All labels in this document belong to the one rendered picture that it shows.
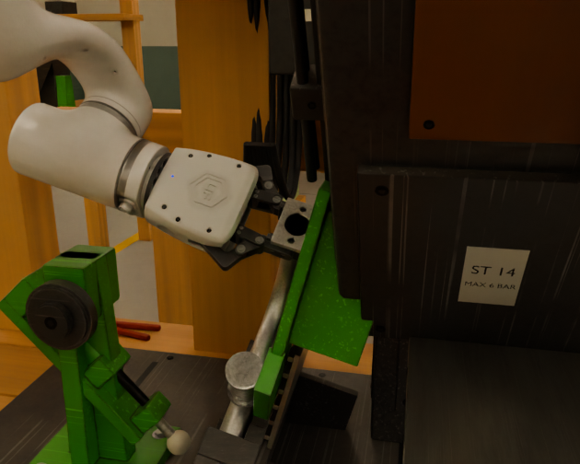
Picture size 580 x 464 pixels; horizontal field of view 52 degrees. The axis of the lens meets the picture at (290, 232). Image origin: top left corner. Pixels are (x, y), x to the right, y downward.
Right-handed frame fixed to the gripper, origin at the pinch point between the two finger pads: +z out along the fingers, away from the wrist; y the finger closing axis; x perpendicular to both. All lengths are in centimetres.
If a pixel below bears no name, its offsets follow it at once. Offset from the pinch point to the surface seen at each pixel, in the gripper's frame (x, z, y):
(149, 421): 12.2, -7.8, -22.4
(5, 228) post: 39, -49, 0
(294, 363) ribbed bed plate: 0.8, 5.2, -13.0
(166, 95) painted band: 880, -387, 575
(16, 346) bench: 48, -41, -17
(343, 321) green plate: -5.6, 8.2, -9.2
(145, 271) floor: 300, -100, 76
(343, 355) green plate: -3.3, 9.4, -11.6
